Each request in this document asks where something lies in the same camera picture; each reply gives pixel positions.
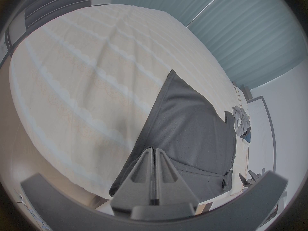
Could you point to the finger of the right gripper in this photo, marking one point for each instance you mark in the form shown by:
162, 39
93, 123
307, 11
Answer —
252, 175
242, 180

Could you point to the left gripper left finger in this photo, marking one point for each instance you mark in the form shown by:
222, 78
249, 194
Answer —
137, 182

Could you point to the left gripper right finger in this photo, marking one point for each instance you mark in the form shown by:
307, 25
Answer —
173, 184

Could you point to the black T-shirt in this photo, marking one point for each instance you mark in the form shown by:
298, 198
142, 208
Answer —
187, 129

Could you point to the dark blue garment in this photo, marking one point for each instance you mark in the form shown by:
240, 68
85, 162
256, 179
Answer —
247, 137

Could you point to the grey garment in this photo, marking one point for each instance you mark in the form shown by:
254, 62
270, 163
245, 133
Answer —
238, 114

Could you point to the white printed pillow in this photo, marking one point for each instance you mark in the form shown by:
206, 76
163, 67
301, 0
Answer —
240, 95

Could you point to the grey bedside table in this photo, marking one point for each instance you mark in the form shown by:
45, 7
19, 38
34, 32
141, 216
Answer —
246, 90

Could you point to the bed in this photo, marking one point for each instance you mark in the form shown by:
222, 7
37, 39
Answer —
72, 80

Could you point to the black chest of drawers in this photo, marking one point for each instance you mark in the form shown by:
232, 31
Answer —
57, 6

